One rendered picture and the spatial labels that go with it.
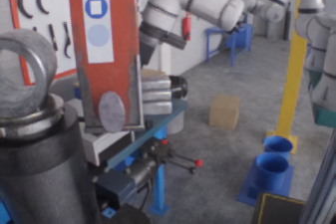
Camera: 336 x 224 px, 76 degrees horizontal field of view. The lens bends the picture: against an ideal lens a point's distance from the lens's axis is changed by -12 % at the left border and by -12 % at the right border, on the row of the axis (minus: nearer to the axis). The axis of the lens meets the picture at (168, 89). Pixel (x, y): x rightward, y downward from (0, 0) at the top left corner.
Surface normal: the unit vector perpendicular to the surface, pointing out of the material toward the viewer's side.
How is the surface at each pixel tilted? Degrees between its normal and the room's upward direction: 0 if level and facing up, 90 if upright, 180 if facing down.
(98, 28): 90
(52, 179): 90
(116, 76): 90
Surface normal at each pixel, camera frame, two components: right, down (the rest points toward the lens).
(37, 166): 0.51, 0.32
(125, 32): 0.11, 0.37
